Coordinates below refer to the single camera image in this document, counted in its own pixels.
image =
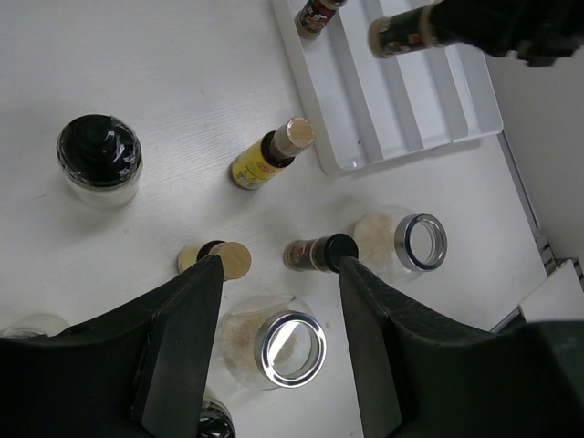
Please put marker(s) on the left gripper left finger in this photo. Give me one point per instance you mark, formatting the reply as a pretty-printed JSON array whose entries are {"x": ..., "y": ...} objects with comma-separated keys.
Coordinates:
[{"x": 173, "y": 378}]

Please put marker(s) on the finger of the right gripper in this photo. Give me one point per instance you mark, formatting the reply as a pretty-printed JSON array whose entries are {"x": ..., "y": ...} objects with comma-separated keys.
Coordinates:
[{"x": 539, "y": 32}]

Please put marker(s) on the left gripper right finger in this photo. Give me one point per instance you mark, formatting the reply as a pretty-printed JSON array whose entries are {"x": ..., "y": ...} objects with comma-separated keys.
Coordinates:
[{"x": 365, "y": 302}]

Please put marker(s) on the black-cap jar front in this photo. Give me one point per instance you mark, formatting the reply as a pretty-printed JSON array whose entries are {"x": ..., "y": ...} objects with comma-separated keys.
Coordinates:
[{"x": 215, "y": 421}]

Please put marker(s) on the black-cap jar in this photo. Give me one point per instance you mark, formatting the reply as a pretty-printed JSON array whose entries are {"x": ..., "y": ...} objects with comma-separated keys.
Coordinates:
[
  {"x": 215, "y": 421},
  {"x": 101, "y": 159},
  {"x": 34, "y": 326}
]

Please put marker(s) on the glass jar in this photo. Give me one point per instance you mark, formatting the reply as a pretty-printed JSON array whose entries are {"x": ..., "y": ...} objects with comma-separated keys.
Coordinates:
[
  {"x": 272, "y": 342},
  {"x": 399, "y": 245}
]

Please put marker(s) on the small spice bottle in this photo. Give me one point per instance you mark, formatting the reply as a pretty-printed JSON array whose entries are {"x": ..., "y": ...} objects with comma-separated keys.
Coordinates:
[
  {"x": 315, "y": 15},
  {"x": 322, "y": 254},
  {"x": 405, "y": 33}
]

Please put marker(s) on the black-cap jar back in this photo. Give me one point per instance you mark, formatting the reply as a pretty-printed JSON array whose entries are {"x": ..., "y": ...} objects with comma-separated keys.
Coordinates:
[{"x": 101, "y": 159}]

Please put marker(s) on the white divided organizer tray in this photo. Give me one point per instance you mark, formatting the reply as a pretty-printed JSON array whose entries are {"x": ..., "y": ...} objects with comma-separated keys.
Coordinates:
[{"x": 367, "y": 110}]

